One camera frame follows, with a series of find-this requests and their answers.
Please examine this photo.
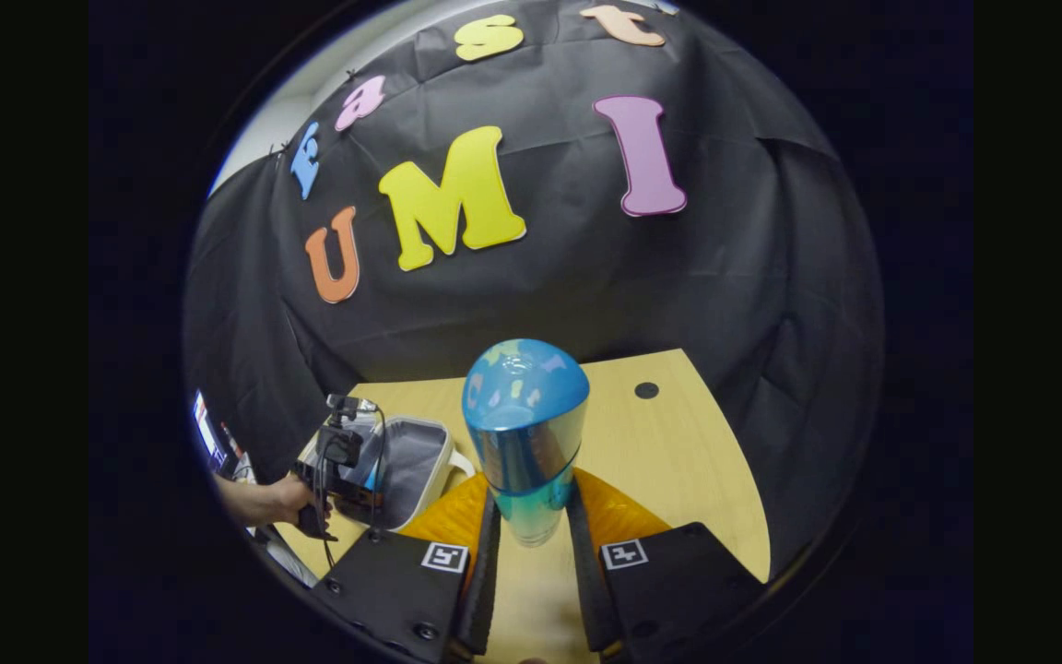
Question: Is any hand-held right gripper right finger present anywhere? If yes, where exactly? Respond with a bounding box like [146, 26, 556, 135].
[566, 468, 767, 664]

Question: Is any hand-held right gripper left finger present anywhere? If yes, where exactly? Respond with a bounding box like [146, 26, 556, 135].
[310, 470, 502, 664]

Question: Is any white suitcase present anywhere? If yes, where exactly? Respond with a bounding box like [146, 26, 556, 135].
[296, 410, 477, 533]

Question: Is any clear blue-capped bottle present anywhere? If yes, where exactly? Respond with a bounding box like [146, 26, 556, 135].
[462, 338, 591, 549]

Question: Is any white panel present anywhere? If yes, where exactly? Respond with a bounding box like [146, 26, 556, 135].
[259, 526, 320, 588]

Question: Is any lit screen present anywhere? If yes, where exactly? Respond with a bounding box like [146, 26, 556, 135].
[192, 389, 257, 485]

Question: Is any black backdrop cloth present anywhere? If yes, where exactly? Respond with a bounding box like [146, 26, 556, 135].
[183, 0, 884, 573]

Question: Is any black cable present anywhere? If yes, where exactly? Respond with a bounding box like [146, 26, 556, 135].
[314, 406, 389, 568]

